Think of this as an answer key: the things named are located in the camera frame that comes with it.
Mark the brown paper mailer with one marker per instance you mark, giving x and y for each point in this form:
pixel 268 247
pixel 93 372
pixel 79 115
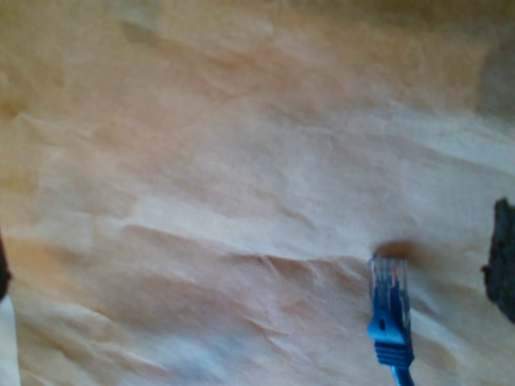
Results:
pixel 201 161

